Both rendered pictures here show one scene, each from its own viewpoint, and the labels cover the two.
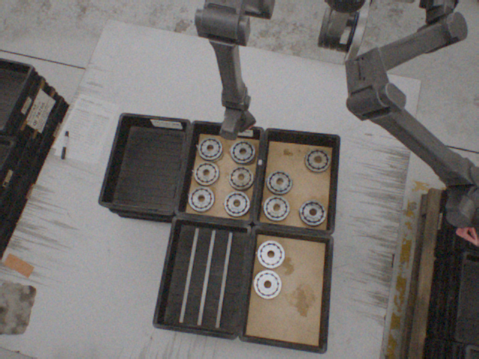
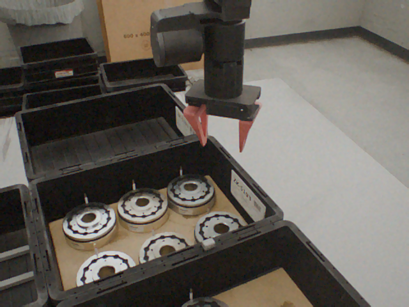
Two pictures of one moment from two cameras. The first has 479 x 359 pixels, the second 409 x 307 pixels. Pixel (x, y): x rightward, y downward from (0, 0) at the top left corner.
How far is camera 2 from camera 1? 105 cm
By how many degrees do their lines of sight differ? 44
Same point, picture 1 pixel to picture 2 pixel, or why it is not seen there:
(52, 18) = not seen: hidden behind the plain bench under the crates
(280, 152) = (275, 298)
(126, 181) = (79, 144)
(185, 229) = (22, 236)
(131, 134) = (151, 121)
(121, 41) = (266, 93)
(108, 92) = not seen: hidden behind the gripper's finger
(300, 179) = not seen: outside the picture
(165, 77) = (264, 136)
